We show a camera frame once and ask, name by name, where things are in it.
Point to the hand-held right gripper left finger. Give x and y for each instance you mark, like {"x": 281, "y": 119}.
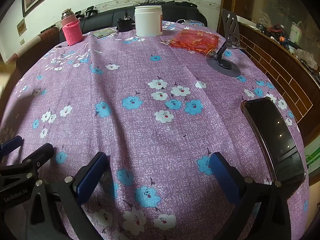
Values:
{"x": 92, "y": 177}

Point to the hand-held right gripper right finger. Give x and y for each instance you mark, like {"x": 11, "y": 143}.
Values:
{"x": 223, "y": 178}

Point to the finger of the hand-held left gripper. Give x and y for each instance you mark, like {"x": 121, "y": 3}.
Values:
{"x": 37, "y": 156}
{"x": 11, "y": 145}

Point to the black smartphone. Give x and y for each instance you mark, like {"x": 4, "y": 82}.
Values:
{"x": 275, "y": 135}

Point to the purple floral tablecloth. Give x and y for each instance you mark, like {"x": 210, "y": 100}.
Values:
{"x": 150, "y": 135}

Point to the brown upholstered seat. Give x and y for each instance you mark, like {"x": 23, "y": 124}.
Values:
{"x": 37, "y": 46}

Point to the grey phone stand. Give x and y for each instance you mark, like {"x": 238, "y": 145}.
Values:
{"x": 223, "y": 66}

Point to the wooden cabinet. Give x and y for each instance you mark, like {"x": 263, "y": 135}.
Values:
{"x": 275, "y": 62}

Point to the bottle with pink knit sleeve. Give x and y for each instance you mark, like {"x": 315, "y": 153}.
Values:
{"x": 72, "y": 32}

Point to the small printed booklet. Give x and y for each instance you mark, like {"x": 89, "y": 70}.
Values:
{"x": 103, "y": 33}

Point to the red plastic bag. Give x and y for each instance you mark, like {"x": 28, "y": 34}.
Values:
{"x": 195, "y": 41}

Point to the clear plastic bag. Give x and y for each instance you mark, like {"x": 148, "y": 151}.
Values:
{"x": 306, "y": 58}

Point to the black sofa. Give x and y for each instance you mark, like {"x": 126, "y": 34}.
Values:
{"x": 100, "y": 17}

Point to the black key case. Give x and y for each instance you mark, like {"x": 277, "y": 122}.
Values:
{"x": 124, "y": 25}

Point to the clear plastic packet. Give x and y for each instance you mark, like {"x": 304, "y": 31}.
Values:
{"x": 195, "y": 23}

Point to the white container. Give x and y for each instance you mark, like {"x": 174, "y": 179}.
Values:
{"x": 296, "y": 31}

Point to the white plastic jar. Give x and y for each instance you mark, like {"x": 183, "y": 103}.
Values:
{"x": 148, "y": 21}

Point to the black bag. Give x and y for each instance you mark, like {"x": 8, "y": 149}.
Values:
{"x": 186, "y": 5}

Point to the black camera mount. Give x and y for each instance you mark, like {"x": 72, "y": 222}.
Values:
{"x": 90, "y": 11}

